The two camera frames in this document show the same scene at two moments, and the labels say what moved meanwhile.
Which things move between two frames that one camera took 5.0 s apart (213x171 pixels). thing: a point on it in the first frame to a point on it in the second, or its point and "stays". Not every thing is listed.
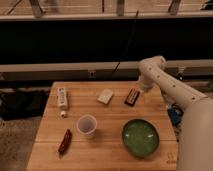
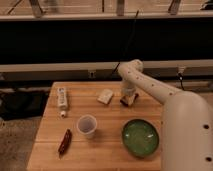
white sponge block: [105, 96] stays
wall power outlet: [91, 74] stays
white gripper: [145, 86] to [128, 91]
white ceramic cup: [87, 126] stays
